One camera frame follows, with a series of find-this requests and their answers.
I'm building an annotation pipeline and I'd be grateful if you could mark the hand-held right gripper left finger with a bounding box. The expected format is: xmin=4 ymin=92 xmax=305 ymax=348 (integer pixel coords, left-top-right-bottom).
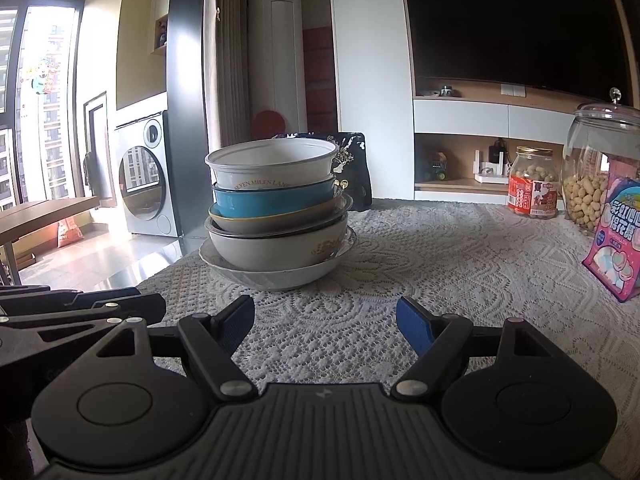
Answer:
xmin=97 ymin=294 xmax=258 ymax=397

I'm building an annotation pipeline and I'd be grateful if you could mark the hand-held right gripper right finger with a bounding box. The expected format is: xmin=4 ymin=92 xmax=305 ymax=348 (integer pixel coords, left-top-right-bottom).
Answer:
xmin=391 ymin=296 xmax=551 ymax=396

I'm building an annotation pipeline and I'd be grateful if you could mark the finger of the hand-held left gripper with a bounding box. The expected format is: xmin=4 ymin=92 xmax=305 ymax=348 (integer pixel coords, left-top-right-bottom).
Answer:
xmin=0 ymin=284 xmax=142 ymax=311
xmin=0 ymin=294 xmax=167 ymax=348

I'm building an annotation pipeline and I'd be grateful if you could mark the white floral shallow bowl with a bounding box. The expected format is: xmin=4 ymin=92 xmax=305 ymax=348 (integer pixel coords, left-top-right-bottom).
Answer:
xmin=199 ymin=225 xmax=358 ymax=292

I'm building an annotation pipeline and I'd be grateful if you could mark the white bowl with gold print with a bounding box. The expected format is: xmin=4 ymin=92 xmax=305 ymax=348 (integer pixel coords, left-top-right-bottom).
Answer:
xmin=205 ymin=212 xmax=350 ymax=272

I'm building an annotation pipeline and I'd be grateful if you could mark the stainless steel bowl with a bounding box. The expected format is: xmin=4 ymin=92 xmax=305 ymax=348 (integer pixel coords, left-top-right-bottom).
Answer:
xmin=205 ymin=212 xmax=350 ymax=239

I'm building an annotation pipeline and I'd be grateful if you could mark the gold-rimmed white bowl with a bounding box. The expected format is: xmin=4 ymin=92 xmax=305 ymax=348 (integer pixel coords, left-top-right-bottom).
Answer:
xmin=208 ymin=194 xmax=354 ymax=235

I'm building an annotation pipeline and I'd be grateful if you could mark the blue enamel bowl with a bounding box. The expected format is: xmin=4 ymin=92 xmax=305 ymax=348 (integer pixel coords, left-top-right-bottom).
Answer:
xmin=212 ymin=177 xmax=337 ymax=218

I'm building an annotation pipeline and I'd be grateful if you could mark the tall white bowl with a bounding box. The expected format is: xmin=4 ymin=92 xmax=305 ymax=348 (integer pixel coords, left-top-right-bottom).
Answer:
xmin=205 ymin=139 xmax=339 ymax=193

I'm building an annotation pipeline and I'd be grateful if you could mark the orange bag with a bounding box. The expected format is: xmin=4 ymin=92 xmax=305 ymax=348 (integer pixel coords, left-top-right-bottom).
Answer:
xmin=56 ymin=217 xmax=81 ymax=248

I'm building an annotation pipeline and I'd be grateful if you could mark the white lace tablecloth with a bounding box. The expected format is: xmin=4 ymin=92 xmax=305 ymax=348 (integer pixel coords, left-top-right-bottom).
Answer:
xmin=135 ymin=199 xmax=640 ymax=461

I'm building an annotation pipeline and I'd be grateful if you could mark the wooden bench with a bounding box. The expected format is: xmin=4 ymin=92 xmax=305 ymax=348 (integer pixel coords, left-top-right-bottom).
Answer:
xmin=0 ymin=196 xmax=101 ymax=286

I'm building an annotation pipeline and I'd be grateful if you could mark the white washing machine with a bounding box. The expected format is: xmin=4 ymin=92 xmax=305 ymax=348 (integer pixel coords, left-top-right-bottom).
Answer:
xmin=114 ymin=110 xmax=181 ymax=238

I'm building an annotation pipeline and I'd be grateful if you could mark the toy tractor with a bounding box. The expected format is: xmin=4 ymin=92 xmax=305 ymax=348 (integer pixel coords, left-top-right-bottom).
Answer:
xmin=422 ymin=151 xmax=449 ymax=182

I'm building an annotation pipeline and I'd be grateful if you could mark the glass window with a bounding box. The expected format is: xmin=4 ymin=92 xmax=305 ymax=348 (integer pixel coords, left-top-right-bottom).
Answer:
xmin=0 ymin=5 xmax=83 ymax=211

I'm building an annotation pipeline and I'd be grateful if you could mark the black snack bag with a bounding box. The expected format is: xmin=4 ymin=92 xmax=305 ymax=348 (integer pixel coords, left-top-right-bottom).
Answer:
xmin=272 ymin=131 xmax=373 ymax=211

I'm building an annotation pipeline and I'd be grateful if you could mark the white router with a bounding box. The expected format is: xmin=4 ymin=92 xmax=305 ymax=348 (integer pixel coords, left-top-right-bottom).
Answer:
xmin=474 ymin=146 xmax=511 ymax=184

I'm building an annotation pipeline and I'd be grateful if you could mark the plastic peanut jar red label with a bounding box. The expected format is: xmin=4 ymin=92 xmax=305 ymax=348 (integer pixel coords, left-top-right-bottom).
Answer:
xmin=507 ymin=146 xmax=560 ymax=218

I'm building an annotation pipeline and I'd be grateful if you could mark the red rounded object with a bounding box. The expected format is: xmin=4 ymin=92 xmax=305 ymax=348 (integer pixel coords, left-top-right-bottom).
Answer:
xmin=251 ymin=109 xmax=287 ymax=140

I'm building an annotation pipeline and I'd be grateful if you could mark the large glass peanut jar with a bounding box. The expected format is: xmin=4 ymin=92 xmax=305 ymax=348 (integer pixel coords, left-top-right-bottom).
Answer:
xmin=561 ymin=87 xmax=640 ymax=235

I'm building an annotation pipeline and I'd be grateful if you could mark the white wooden television cabinet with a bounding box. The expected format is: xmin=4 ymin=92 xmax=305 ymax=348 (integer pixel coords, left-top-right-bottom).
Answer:
xmin=412 ymin=77 xmax=576 ymax=206

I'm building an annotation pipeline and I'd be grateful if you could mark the cartoon window sticker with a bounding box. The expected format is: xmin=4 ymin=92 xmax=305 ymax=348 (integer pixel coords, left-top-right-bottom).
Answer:
xmin=22 ymin=57 xmax=58 ymax=96

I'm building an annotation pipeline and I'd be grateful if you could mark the pink marshmallow packet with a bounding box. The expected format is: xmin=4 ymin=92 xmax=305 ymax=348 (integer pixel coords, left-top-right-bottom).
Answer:
xmin=581 ymin=157 xmax=640 ymax=303

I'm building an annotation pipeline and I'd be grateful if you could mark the beige curtain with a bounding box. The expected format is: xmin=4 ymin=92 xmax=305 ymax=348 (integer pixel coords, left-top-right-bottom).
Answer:
xmin=204 ymin=0 xmax=251 ymax=153

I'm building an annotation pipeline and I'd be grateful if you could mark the white standing air conditioner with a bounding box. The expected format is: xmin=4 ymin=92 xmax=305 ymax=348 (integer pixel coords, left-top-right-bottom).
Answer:
xmin=248 ymin=0 xmax=308 ymax=141

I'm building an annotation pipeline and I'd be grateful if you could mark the black television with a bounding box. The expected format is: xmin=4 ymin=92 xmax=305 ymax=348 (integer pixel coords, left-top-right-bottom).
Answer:
xmin=400 ymin=0 xmax=631 ymax=103

